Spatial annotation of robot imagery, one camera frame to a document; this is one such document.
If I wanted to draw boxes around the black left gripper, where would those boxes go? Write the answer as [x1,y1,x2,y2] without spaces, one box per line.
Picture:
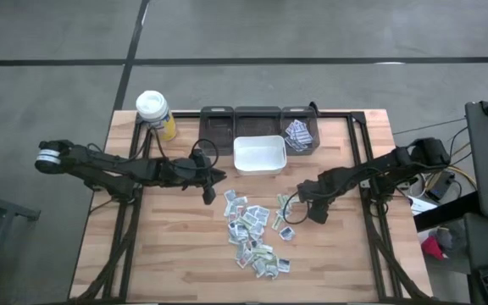
[170,147,227,207]

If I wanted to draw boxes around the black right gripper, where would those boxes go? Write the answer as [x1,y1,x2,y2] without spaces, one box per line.
[297,170,337,225]

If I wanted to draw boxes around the translucent grey plastic bin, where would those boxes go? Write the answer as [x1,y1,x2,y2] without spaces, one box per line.
[198,105,236,157]
[233,105,284,139]
[280,105,321,157]

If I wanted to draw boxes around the white plastic bin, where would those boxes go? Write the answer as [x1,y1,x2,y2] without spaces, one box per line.
[232,135,288,175]

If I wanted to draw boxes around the white blue print packet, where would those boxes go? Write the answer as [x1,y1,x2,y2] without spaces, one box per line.
[247,206,270,226]

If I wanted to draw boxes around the white navy print packet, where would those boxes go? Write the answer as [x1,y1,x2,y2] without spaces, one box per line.
[228,222,249,239]

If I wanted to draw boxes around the yellow Lysol wipes canister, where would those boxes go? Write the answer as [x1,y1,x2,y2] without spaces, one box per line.
[136,90,178,143]

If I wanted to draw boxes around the white packet red label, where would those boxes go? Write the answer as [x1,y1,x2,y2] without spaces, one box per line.
[236,252,255,269]

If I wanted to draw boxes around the white paper sheet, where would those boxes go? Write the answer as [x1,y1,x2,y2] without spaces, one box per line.
[410,198,439,217]

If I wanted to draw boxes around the red cloth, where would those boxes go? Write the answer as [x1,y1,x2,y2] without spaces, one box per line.
[420,236,449,261]

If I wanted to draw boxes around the black desk crossbar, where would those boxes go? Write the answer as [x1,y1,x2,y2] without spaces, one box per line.
[413,192,482,233]

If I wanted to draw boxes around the grey cloth lump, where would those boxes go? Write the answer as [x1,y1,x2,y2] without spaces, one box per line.
[435,227,456,252]

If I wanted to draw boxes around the dark grey metal stand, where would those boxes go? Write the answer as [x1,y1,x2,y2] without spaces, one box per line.
[0,169,42,305]

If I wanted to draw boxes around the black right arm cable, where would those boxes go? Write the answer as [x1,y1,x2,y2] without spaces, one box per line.
[283,192,313,225]

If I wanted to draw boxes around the thin black floor cable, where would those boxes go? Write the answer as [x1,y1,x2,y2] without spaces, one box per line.
[391,117,468,136]

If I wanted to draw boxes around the yellow cable bundle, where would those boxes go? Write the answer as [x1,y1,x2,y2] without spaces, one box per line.
[425,164,478,191]

